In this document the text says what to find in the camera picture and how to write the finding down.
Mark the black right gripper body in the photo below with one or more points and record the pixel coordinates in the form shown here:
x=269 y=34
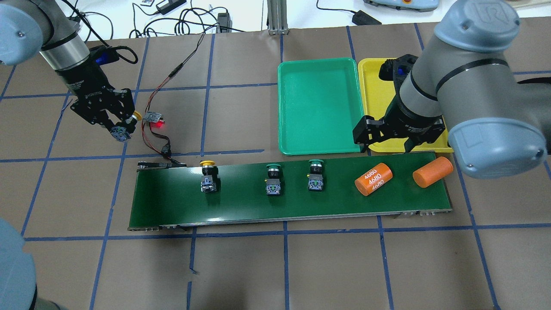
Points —
x=411 y=118

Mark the plain orange cylinder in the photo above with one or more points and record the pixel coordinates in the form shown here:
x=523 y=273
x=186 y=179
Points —
x=432 y=172

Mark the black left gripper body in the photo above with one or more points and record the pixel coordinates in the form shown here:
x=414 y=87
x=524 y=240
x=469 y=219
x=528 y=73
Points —
x=80 y=85

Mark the aluminium profile post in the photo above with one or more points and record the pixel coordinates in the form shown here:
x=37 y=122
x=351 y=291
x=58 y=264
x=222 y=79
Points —
x=277 y=17

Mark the yellow push button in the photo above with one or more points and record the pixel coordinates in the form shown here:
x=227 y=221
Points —
x=209 y=177
x=123 y=130

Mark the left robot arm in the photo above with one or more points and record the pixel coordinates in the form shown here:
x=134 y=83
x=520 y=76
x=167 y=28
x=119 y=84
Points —
x=30 y=27

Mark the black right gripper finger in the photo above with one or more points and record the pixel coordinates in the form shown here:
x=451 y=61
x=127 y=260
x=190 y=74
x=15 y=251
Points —
x=364 y=143
x=412 y=142

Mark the green conveyor belt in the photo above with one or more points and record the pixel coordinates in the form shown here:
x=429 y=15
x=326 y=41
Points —
x=171 y=197

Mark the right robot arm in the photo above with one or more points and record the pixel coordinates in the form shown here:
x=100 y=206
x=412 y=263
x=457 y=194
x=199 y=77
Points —
x=462 y=83

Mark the black power adapter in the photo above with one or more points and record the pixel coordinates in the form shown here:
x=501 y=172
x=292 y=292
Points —
x=362 y=18

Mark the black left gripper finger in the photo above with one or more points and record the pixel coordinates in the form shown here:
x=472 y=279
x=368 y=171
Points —
x=130 y=122
x=114 y=129

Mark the green push button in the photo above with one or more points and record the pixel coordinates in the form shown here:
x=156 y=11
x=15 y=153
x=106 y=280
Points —
x=273 y=182
x=315 y=176

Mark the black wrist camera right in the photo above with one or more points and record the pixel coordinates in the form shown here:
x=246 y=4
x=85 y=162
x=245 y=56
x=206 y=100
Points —
x=393 y=70

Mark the yellow plastic tray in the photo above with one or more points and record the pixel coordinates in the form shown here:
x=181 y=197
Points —
x=376 y=95

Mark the small controller board red LED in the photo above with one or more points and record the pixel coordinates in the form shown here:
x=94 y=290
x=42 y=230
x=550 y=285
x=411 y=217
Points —
x=155 y=119

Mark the green plastic tray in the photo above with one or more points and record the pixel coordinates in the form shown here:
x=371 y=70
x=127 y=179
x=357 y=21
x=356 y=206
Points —
x=319 y=104

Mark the orange cylinder with 4680 print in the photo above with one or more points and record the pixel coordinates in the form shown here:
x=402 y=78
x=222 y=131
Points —
x=373 y=179

